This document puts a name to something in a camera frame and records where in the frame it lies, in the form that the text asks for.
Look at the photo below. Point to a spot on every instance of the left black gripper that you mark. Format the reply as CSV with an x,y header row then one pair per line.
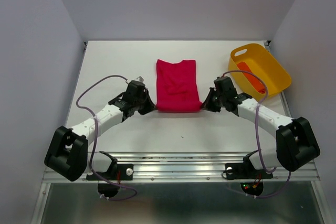
x,y
149,106

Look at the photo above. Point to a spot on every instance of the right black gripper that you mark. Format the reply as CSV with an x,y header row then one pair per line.
x,y
208,104

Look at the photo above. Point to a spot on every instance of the red t shirt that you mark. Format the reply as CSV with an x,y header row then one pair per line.
x,y
176,87

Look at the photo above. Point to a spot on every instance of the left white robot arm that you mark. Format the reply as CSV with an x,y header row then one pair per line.
x,y
68,151

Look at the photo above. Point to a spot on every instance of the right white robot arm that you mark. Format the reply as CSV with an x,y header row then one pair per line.
x,y
296,144

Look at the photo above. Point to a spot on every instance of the orange rolled t shirt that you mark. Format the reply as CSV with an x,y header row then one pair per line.
x,y
252,79

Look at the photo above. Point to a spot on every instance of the yellow plastic basket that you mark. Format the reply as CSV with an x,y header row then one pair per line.
x,y
263,66

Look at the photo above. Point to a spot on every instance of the aluminium rail frame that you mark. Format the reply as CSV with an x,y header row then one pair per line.
x,y
178,159

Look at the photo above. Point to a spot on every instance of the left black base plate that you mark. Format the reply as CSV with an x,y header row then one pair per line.
x,y
120,172

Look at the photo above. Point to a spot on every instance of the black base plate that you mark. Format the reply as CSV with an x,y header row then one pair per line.
x,y
236,171
120,172

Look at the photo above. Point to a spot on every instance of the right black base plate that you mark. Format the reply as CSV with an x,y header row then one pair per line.
x,y
236,171

